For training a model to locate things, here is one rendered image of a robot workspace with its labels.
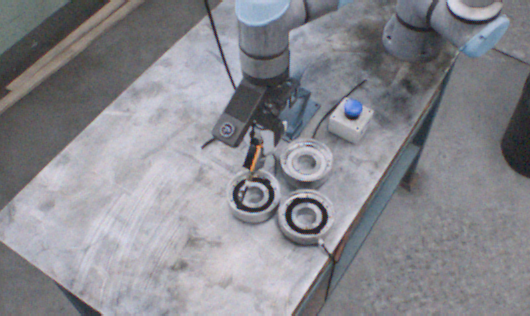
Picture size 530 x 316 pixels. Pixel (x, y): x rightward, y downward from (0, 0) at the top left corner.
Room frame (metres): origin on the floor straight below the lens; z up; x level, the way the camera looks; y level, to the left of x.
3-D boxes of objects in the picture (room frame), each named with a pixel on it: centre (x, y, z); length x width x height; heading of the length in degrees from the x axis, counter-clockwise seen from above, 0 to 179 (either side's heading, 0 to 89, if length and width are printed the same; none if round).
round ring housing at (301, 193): (0.54, -0.03, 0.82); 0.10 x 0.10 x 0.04
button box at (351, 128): (0.79, -0.12, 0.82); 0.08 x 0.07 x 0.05; 151
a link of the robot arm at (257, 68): (0.63, 0.06, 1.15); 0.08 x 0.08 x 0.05
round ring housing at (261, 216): (0.58, 0.07, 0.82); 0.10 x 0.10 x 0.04
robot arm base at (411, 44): (1.08, -0.28, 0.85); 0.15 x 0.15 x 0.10
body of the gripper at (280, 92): (0.63, 0.05, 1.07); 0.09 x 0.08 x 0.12; 153
